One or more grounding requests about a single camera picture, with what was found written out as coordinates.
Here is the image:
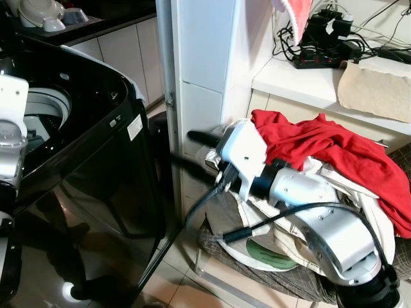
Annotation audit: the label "black top-load washing machine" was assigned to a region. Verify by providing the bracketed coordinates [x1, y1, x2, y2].
[0, 32, 175, 308]

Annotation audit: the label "white label sticker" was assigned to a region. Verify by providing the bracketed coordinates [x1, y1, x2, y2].
[127, 114, 143, 142]

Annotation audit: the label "white counter cabinet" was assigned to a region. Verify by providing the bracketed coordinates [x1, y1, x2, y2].
[247, 55, 411, 155]

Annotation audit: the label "white basin with green inside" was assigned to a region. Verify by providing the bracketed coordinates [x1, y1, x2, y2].
[222, 234, 309, 273]

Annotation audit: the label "white kitchen cabinet dark top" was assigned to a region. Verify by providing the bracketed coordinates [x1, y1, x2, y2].
[0, 0, 165, 108]

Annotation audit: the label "red garment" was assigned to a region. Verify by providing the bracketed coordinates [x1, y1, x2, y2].
[249, 109, 411, 239]

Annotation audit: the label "black power strip red switches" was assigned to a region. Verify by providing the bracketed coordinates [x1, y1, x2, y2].
[292, 55, 351, 70]

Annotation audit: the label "cream white garment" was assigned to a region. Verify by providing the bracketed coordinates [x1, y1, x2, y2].
[204, 151, 398, 270]

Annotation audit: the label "red and white towel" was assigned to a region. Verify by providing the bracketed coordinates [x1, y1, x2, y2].
[270, 0, 313, 42]

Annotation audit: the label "steel washer drum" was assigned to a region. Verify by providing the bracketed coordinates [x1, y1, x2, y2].
[22, 87, 71, 155]

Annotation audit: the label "black battery charger stack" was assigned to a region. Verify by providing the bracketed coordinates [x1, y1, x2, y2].
[302, 8, 360, 58]

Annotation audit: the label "beige cloth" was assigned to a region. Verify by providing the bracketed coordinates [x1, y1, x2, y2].
[337, 61, 411, 124]

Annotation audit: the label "blue grey bowl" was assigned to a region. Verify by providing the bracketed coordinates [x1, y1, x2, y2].
[61, 6, 91, 26]

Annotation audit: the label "small white bowl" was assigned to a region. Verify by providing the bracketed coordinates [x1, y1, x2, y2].
[42, 18, 67, 33]

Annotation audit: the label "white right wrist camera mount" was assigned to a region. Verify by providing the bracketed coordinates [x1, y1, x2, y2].
[217, 119, 269, 196]

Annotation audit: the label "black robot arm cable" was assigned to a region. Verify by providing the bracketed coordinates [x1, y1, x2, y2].
[185, 168, 394, 273]

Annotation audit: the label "grey metal door rail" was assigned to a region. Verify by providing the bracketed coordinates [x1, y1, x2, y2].
[156, 0, 178, 193]

